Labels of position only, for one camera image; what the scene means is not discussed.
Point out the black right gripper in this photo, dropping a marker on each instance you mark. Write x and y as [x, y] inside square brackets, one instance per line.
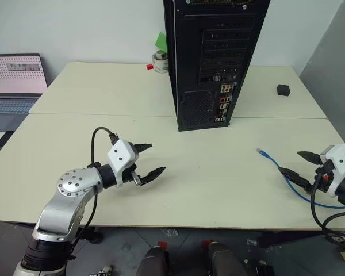
[322, 184]

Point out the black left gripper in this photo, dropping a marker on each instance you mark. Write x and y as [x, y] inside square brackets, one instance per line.
[128, 176]

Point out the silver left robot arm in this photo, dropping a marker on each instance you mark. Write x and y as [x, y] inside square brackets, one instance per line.
[72, 184]

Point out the small black box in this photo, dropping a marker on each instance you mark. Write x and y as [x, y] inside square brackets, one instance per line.
[283, 90]

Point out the black table leg base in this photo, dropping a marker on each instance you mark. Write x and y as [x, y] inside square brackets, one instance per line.
[92, 234]

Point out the small red block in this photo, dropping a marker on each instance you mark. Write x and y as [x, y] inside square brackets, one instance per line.
[150, 66]

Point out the white tape roll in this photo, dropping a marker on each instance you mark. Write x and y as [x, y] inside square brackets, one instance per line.
[160, 64]

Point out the grey partition panel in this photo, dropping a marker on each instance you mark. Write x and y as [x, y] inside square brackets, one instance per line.
[330, 72]

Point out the black computer tower case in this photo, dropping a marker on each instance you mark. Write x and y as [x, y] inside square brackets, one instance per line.
[189, 72]

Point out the dark rounded shape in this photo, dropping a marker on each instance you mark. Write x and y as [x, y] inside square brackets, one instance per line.
[225, 261]
[152, 263]

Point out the green paper piece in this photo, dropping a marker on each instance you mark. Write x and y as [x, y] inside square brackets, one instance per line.
[161, 41]

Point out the open grey laptop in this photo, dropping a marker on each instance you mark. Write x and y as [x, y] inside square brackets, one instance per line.
[15, 77]

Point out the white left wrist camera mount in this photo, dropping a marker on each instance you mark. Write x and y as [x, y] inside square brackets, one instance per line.
[120, 153]

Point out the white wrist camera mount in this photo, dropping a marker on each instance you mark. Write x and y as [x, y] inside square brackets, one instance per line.
[340, 159]
[120, 153]

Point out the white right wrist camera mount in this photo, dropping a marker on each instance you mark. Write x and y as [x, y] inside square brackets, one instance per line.
[340, 159]

